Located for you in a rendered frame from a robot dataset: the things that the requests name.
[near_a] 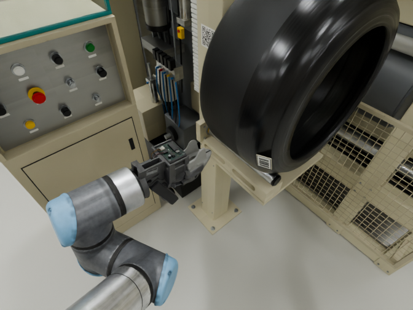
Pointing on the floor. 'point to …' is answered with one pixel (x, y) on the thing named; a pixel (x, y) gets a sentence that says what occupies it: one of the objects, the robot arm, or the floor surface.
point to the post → (222, 182)
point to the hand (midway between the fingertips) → (206, 154)
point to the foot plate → (212, 226)
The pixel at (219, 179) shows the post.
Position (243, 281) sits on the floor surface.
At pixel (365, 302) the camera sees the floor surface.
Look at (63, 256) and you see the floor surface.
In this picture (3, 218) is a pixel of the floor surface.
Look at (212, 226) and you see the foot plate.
